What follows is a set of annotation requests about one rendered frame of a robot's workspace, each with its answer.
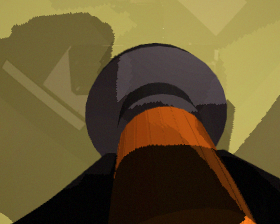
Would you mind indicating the orange cylinder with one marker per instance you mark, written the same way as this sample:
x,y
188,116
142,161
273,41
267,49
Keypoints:
x,y
169,172

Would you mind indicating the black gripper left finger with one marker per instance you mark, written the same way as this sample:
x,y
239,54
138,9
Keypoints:
x,y
85,200

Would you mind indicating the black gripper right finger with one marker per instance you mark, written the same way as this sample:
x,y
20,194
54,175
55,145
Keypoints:
x,y
260,190

